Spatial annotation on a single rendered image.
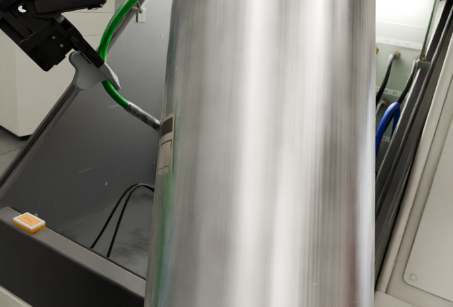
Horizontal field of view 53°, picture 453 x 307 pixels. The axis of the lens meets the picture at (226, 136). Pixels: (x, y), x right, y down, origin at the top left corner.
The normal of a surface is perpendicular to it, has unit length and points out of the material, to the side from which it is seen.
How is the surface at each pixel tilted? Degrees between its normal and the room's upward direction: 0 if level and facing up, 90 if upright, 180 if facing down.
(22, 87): 90
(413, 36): 90
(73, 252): 0
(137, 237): 0
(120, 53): 90
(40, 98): 90
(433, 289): 76
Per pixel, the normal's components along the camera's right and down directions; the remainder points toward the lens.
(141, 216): 0.11, -0.93
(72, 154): 0.85, 0.27
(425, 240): -0.47, 0.01
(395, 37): -0.51, 0.25
